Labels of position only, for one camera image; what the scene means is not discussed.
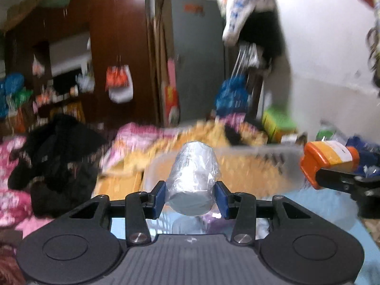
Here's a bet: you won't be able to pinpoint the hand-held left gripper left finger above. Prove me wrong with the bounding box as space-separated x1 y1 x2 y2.
69 181 167 247

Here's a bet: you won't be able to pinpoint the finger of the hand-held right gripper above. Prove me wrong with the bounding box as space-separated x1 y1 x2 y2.
315 168 380 198

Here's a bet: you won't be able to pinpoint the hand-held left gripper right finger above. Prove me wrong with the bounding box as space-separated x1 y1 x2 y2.
214 181 312 245

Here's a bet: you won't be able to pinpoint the orange bottle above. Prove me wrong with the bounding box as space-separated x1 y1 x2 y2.
300 141 360 190

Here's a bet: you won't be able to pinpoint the clear plastic storage box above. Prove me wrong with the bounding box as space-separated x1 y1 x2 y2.
142 148 309 202

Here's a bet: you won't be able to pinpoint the plastic-wrapped silver can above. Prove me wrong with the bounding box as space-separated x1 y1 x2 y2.
165 141 222 216

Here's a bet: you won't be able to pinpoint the yellow patterned blanket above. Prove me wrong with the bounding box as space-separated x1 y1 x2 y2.
94 120 297 199

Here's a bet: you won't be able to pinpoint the green box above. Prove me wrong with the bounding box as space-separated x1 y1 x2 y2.
261 107 297 143

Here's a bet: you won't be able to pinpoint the red and pink hanging packets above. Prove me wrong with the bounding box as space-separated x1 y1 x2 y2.
165 58 180 127

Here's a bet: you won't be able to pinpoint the blue plastic bag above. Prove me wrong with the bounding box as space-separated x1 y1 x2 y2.
216 76 249 114

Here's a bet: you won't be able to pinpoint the black clothes pile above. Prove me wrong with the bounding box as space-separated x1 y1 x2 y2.
8 113 107 218

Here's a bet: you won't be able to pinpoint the orange and white hanging bag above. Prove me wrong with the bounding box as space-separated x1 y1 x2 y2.
106 64 133 104

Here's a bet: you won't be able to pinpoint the pink floral blanket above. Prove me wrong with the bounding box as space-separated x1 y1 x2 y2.
0 122 167 238

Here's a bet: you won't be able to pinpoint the grey door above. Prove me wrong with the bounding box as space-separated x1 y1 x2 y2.
171 0 230 124

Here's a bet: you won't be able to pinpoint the black hanging garment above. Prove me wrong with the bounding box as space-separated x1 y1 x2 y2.
237 9 286 66

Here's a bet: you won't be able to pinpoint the dark wooden wardrobe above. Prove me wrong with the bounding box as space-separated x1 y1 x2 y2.
0 0 158 131

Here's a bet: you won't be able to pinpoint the blue bag on shelf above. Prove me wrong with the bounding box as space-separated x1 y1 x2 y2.
0 73 26 119

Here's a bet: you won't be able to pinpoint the white printed hanging bag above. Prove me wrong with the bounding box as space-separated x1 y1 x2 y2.
218 0 276 46

